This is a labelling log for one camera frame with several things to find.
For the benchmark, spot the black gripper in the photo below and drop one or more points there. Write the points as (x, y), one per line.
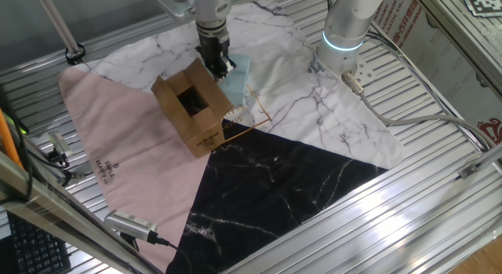
(213, 50)

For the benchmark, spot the brown cardboard box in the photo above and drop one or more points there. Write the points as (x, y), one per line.
(196, 125)

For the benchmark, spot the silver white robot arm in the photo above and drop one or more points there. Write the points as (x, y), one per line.
(345, 23)

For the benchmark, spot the light blue ribboned gift box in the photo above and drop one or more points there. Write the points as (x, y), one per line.
(237, 79)

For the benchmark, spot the marble and pink pattern cloth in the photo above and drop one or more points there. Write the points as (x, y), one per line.
(137, 160)

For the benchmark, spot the black pole clamp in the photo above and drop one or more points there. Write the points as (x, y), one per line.
(74, 54)

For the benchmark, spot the aluminium pole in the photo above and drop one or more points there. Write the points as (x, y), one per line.
(57, 23)

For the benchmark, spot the printed grey panel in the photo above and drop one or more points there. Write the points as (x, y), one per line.
(431, 50)

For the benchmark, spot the orange pole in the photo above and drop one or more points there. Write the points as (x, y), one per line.
(8, 140)

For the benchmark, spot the black keyboard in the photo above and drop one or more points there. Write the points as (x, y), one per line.
(37, 250)

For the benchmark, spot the black white fiducial marker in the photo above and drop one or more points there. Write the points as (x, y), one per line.
(484, 1)

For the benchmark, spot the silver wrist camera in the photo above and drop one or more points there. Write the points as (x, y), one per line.
(172, 1)

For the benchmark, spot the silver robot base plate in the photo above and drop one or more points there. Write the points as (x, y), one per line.
(364, 71)

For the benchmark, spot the small silver camera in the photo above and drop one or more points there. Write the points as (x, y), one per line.
(60, 144)

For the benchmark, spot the silver vented camera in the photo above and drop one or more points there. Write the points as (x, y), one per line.
(129, 223)

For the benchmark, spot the aluminium frame beam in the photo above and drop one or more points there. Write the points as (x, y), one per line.
(59, 219)

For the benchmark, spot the small metal bracket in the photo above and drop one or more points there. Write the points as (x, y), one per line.
(468, 171)

